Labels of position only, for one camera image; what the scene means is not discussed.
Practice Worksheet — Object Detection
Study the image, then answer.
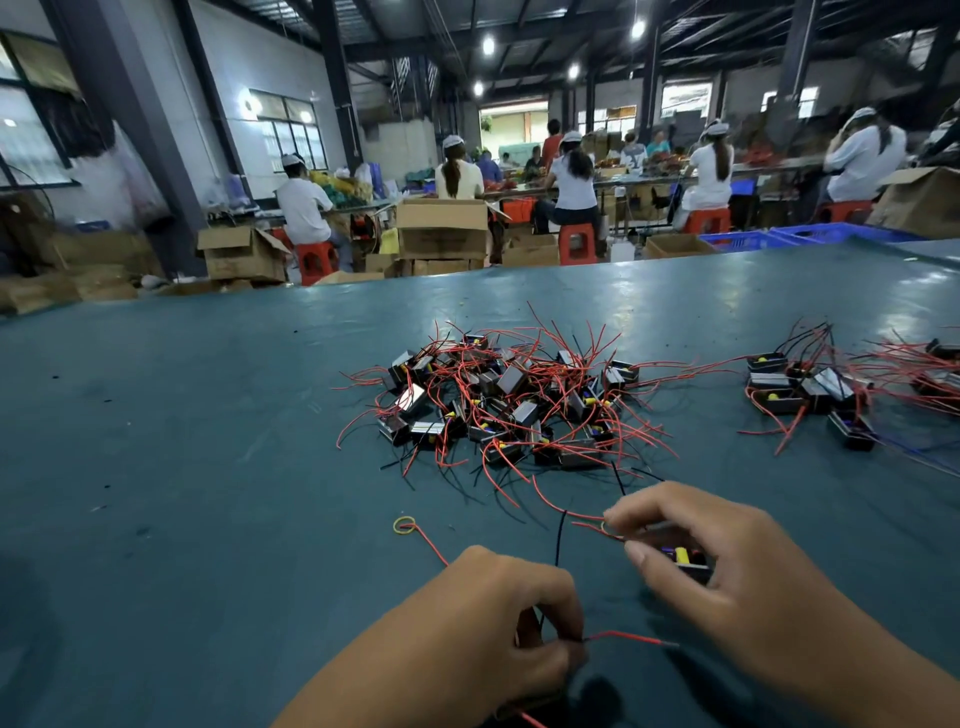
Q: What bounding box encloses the person's right hand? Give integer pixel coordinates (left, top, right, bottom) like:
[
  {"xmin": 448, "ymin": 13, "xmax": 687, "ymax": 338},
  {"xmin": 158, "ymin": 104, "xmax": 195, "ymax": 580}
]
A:
[{"xmin": 600, "ymin": 480, "xmax": 864, "ymax": 714}]

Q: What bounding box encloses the open cardboard box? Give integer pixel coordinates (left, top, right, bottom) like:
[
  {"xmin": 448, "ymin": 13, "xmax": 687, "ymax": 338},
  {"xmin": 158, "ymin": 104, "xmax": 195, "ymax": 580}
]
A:
[{"xmin": 198, "ymin": 225, "xmax": 291, "ymax": 284}]

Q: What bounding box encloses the yellow rubber band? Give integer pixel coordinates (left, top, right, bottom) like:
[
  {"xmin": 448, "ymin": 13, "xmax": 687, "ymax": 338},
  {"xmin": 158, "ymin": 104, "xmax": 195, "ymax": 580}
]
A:
[{"xmin": 393, "ymin": 516, "xmax": 452, "ymax": 569}]

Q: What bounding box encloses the large closed cardboard box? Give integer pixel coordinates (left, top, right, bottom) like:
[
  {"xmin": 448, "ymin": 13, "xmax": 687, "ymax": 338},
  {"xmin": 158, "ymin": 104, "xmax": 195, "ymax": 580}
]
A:
[{"xmin": 396, "ymin": 199, "xmax": 491, "ymax": 260}]

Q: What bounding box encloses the central pile of wired modules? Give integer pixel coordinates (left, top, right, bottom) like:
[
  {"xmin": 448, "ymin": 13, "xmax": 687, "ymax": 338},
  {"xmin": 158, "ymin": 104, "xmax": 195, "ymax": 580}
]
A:
[{"xmin": 337, "ymin": 315, "xmax": 677, "ymax": 519}]

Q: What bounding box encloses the low cardboard box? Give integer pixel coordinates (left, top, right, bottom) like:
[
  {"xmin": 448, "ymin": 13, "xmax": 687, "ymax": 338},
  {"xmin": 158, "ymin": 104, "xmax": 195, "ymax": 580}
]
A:
[{"xmin": 501, "ymin": 229, "xmax": 563, "ymax": 269}]

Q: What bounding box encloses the shallow cardboard box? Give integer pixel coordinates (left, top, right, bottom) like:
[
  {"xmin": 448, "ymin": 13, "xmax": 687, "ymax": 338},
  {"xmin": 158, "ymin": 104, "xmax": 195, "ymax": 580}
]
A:
[{"xmin": 642, "ymin": 232, "xmax": 719, "ymax": 260}]

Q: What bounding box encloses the tilted cardboard box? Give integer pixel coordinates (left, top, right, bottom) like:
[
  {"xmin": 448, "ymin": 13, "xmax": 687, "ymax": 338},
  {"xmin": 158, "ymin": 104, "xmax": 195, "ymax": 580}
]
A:
[{"xmin": 870, "ymin": 165, "xmax": 960, "ymax": 239}]

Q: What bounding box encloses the person's left hand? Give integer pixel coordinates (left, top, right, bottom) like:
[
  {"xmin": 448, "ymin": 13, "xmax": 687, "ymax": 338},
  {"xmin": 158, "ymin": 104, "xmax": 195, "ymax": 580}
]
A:
[{"xmin": 307, "ymin": 544, "xmax": 590, "ymax": 728}]

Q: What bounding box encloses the blue plastic crate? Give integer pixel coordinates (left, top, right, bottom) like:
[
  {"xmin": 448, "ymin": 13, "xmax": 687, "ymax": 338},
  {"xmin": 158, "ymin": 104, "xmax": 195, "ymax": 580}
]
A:
[
  {"xmin": 699, "ymin": 229, "xmax": 804, "ymax": 252},
  {"xmin": 772, "ymin": 222, "xmax": 920, "ymax": 245}
]

